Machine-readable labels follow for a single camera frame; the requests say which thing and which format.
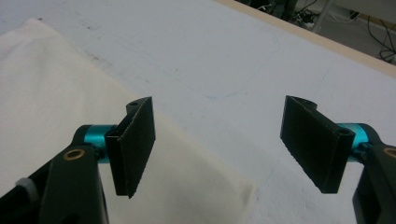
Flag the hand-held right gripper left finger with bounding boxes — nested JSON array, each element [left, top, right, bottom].
[[83, 96, 156, 200]]

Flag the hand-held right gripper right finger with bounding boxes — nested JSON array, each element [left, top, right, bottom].
[[279, 94, 378, 195]]

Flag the white tank top black trim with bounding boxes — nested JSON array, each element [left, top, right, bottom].
[[0, 17, 257, 224]]

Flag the loose black floor cable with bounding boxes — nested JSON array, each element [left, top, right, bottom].
[[366, 15, 396, 63]]

